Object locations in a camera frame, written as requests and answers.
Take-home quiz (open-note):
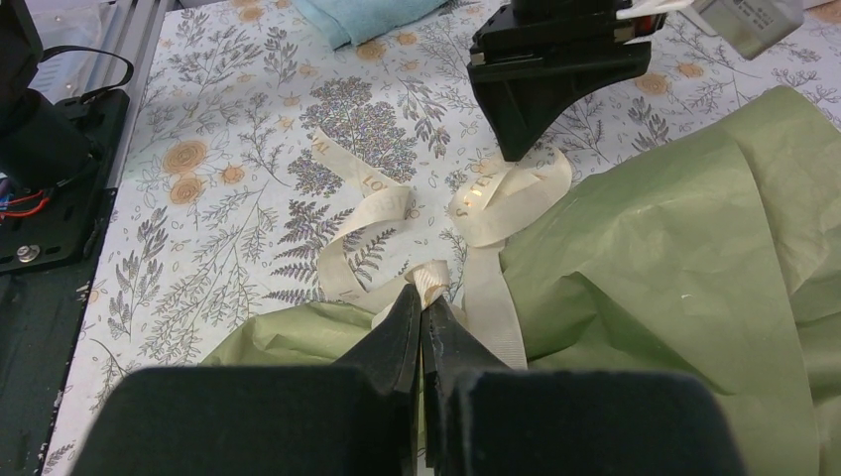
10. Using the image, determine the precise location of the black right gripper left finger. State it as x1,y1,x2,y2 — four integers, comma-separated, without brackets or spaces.
72,286,421,475

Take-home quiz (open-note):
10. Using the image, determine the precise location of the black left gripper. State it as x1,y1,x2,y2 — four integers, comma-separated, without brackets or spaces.
467,1,667,162

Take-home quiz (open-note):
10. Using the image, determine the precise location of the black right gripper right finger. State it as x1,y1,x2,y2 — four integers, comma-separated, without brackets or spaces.
420,300,746,475

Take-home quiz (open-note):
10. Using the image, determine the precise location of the cream ribbon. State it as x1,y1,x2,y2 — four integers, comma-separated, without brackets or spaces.
310,129,573,370

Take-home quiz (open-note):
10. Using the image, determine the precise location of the olive green wrapping paper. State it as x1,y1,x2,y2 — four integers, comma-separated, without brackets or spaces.
199,85,841,476

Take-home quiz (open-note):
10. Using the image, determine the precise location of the light blue towel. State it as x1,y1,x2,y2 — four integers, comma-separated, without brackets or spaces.
293,0,444,50

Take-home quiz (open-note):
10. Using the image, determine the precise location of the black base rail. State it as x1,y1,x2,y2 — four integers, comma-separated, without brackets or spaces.
1,89,129,475

